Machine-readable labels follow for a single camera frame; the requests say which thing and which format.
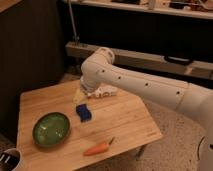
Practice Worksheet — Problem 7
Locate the orange pepper with green stem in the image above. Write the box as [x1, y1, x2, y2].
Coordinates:
[83, 138, 114, 156]

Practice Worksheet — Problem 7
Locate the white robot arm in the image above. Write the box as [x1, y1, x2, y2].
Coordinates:
[80, 47, 213, 171]

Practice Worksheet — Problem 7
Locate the green ceramic bowl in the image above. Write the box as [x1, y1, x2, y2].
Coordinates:
[32, 112, 71, 148]

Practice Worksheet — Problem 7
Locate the white plastic bottle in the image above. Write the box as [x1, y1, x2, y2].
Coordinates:
[87, 85, 118, 98]

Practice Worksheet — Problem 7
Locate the thin metal pole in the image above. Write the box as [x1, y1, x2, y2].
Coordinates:
[68, 0, 79, 45]

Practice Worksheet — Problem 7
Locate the white cup at corner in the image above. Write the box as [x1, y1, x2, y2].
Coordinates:
[0, 148, 21, 171]

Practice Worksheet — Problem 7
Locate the upper wooden shelf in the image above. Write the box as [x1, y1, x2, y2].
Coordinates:
[62, 0, 213, 20]

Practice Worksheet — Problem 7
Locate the grey metal shelf rail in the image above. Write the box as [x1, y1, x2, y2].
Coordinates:
[65, 42, 213, 80]

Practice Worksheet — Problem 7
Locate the black handle on rail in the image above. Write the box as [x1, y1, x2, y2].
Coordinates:
[164, 56, 193, 66]

